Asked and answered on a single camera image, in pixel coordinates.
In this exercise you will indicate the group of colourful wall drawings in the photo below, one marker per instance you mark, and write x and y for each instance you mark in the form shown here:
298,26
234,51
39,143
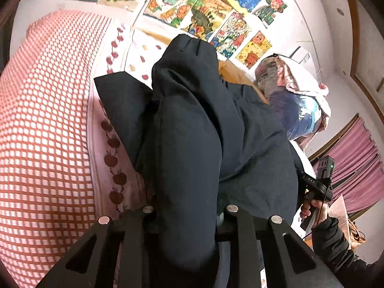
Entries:
207,12

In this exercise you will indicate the white air conditioner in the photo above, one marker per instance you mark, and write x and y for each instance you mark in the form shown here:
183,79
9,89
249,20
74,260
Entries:
301,54

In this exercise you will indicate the brown cardboard sheet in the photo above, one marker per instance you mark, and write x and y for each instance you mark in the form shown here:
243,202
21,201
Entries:
339,210

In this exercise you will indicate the apple print bed sheet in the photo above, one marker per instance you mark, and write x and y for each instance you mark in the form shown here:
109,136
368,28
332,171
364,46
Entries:
99,144

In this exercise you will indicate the pink curtain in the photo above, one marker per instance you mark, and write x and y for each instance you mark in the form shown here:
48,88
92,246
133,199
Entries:
357,156

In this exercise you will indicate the person's right hand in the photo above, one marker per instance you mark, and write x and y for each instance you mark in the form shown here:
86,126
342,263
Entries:
306,208

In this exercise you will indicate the brown bag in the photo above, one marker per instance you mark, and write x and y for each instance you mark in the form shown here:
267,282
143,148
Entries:
357,235

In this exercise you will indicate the blue bedding in plastic bag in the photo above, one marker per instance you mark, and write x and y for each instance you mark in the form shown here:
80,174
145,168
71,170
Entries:
297,114

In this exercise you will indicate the pink and white quilt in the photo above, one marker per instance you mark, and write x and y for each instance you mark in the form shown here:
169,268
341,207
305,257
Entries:
279,69

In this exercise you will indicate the red checkered blanket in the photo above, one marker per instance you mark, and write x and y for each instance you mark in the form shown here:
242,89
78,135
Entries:
45,126

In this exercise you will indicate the wooden ceiling trim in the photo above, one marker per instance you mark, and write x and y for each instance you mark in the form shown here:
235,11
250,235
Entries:
351,36

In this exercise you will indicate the recessed ceiling light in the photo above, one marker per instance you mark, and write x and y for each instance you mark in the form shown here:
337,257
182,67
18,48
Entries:
340,10

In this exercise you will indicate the dark navy garment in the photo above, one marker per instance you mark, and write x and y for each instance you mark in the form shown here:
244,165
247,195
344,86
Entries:
186,132

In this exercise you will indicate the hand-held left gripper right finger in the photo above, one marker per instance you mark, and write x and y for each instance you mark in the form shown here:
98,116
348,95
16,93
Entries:
240,231

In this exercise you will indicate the person's right forearm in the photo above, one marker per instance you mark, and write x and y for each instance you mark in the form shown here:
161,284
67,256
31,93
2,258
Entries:
339,252

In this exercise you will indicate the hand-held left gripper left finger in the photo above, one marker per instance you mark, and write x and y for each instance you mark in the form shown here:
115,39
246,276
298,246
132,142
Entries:
135,231

